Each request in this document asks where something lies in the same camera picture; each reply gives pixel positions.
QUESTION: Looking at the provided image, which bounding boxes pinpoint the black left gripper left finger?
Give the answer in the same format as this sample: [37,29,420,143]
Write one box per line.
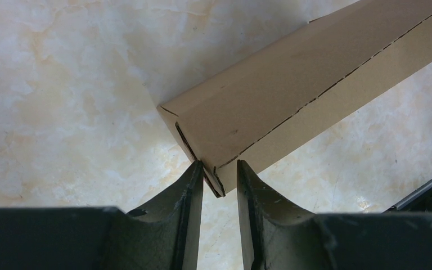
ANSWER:
[0,161,204,269]

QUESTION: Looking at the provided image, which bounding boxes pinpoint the brown cardboard box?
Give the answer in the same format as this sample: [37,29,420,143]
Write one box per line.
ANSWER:
[158,1,432,197]

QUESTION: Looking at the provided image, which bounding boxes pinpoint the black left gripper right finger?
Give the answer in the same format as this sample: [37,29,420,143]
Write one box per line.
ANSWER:
[237,160,432,269]

